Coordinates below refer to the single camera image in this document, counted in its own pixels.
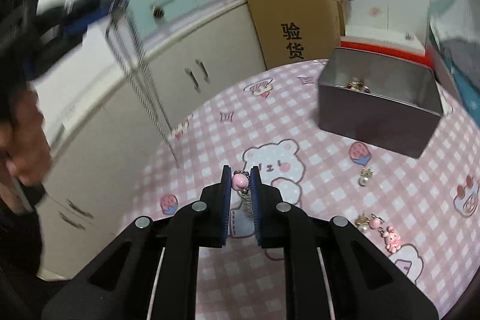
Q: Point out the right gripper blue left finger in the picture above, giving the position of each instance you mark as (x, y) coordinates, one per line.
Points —
(226, 191)

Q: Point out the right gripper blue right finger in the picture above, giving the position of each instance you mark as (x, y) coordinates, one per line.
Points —
(255, 181)

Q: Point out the pink bead charm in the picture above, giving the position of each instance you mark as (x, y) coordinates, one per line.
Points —
(241, 185)

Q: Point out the jewelry pile in tin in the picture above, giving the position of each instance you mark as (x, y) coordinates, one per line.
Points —
(358, 85)

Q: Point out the grey metal jewelry tin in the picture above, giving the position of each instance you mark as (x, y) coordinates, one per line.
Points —
(401, 112)

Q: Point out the person's left hand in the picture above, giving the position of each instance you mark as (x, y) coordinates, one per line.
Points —
(25, 152)

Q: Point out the small pearl gold earring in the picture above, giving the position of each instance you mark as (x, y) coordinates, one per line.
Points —
(369, 221)

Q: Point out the pink bunny charm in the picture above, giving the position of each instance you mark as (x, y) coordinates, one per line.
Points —
(392, 240)

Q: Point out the brown cardboard box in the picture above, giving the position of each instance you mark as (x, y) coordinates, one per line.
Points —
(291, 31)

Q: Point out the pink checkered tablecloth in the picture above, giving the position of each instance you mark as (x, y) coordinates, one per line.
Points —
(268, 121)

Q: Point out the red storage bench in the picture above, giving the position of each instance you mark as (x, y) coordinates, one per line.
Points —
(386, 42)

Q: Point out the teal bed sheet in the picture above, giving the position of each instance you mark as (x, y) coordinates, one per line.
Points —
(457, 85)

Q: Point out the grey duvet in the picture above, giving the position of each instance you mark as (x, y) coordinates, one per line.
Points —
(465, 56)

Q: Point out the cream cabinet with handles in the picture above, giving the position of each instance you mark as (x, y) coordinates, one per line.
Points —
(113, 104)

